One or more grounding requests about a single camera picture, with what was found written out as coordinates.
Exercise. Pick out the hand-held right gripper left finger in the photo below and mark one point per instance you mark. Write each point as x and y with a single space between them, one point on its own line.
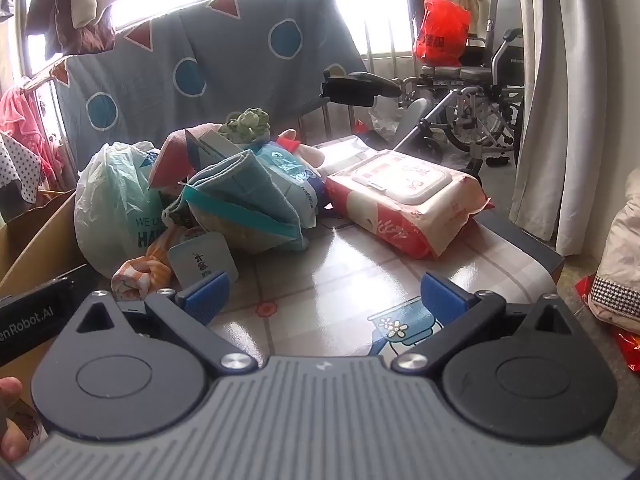
204 294

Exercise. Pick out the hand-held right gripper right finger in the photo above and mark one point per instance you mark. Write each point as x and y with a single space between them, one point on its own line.
442 296

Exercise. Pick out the silver milk carton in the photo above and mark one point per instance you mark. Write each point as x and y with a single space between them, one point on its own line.
200 258

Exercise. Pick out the brown cardboard box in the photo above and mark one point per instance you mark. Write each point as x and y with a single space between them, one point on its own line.
30 245

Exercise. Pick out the orange white striped sock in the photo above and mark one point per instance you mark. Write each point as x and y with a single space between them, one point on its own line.
132 275

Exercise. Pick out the blue wet wipes pack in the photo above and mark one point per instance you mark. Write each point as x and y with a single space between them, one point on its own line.
290 175

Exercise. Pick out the person's left hand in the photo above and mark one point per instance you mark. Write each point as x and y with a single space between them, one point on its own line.
15 432

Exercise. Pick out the pink red wet wipes pack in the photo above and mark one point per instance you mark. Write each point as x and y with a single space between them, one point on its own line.
400 205

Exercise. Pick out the grey blue folded towel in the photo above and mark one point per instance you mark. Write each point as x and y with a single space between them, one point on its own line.
250 185

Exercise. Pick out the white green plastic bag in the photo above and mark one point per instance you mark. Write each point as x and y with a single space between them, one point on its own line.
112 200

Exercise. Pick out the pink plush toy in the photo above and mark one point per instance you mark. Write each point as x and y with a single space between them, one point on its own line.
167 160

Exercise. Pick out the long white grey carton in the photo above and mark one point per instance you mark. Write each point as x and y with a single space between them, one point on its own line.
215 142

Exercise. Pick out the black white polka dot cloth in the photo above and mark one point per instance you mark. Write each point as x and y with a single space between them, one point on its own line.
17 165

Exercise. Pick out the beige plush doll red band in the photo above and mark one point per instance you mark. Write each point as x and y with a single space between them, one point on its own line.
300 152

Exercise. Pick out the green scrunchie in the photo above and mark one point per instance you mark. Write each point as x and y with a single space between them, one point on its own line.
245 125

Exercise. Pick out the beige quilt houndstooth trim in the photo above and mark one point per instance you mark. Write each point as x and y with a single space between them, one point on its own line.
620 260

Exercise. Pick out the clear plastic bag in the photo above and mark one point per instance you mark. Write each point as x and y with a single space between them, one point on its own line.
386 122

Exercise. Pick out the grey leg rest pad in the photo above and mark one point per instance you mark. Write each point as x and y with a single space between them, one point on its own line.
416 114

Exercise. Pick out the red plastic wrapper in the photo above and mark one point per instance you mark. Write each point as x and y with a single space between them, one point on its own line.
360 126

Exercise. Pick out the red floor bag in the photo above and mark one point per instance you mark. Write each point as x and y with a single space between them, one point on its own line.
630 347

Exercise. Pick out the pink garment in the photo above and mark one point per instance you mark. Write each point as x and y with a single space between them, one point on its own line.
25 120

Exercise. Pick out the wheelchair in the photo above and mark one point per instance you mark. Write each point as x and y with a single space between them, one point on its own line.
490 85

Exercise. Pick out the grey blue dotted blanket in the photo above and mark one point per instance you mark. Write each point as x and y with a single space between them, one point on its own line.
225 75

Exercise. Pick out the beige curtain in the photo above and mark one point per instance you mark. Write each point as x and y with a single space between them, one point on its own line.
565 110

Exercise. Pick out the black padded armrest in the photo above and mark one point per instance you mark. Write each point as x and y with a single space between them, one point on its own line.
360 87

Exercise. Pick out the red plastic bag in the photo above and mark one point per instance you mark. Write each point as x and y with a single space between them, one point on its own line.
442 27

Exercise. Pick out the brown hanging garment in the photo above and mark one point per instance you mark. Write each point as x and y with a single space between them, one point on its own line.
55 25

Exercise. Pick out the yellow towel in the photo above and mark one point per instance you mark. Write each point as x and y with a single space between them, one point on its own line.
467 0

